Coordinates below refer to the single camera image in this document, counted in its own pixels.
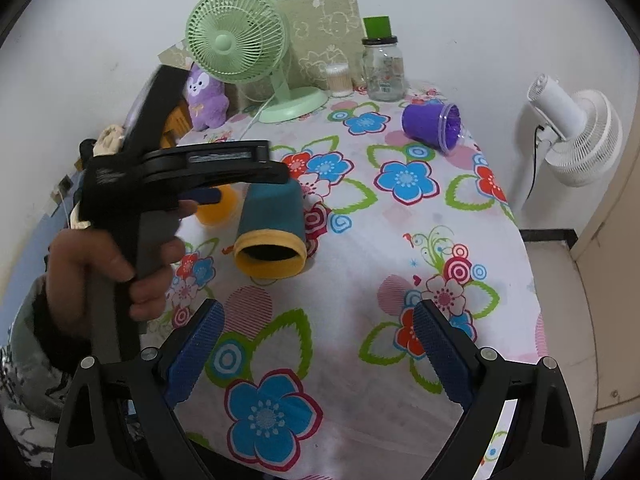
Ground floral tablecloth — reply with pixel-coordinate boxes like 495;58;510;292
148;84;547;479

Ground wooden chair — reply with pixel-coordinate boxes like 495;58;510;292
160;100;192;148

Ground green patterned board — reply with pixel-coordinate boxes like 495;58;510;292
156;0;367;92

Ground cotton swab container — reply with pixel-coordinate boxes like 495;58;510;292
324;63;354;98

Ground patterned sleeve forearm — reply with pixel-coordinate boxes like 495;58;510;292
1;275;91;474

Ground green desk fan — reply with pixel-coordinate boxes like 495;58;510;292
186;0;328;124

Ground purple plush bunny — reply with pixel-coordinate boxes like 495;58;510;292
186;63;229;131

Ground blue checkered bedding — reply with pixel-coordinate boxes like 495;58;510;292
1;172;81;344

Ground purple plastic cup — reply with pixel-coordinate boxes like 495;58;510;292
401;102;462;155

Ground teal cup with yellow rim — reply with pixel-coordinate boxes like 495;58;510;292
233;178;307;280

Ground orange plastic cup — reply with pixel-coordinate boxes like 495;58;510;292
194;184;238;226

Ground white fan power cable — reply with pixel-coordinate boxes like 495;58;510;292
238;93;278;142

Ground glass jar green lid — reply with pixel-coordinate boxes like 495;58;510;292
361;16;406;102

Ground beige door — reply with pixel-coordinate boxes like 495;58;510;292
570;116;639;424

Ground person's left hand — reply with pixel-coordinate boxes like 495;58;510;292
46;229;186;337

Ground white standing fan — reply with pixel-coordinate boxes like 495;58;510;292
526;72;625;188

